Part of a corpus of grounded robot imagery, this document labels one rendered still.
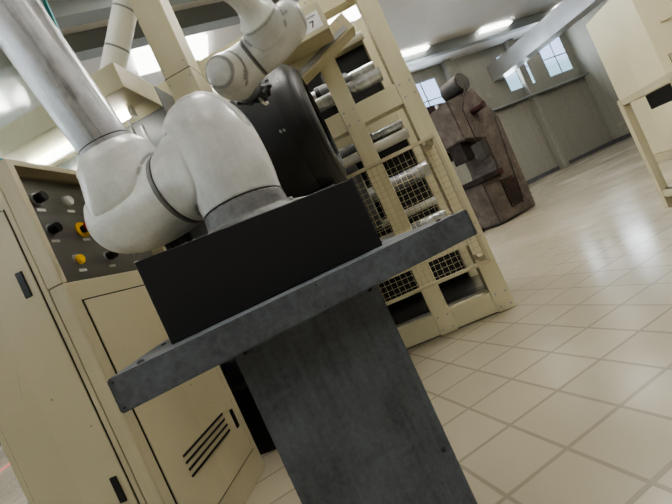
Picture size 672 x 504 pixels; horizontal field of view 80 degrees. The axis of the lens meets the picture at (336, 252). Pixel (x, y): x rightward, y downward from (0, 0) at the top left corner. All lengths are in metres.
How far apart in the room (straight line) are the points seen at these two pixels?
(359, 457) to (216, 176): 0.50
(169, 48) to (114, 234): 1.33
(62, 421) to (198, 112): 0.97
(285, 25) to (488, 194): 5.42
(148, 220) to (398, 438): 0.57
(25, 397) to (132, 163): 0.85
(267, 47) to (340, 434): 0.88
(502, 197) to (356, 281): 6.01
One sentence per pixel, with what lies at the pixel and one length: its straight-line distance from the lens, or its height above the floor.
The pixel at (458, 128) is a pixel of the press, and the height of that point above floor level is 1.54.
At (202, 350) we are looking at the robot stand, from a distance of 0.49.
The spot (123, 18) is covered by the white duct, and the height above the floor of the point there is 2.20.
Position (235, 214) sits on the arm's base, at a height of 0.80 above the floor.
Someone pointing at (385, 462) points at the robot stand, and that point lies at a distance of 0.71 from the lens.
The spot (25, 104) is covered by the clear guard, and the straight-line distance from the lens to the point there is 1.67.
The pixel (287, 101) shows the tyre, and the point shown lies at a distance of 1.58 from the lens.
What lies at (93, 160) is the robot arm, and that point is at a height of 1.00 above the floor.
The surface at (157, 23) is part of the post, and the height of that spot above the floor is 1.88.
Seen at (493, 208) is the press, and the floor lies 0.27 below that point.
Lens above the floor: 0.67
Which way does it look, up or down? level
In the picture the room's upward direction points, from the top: 25 degrees counter-clockwise
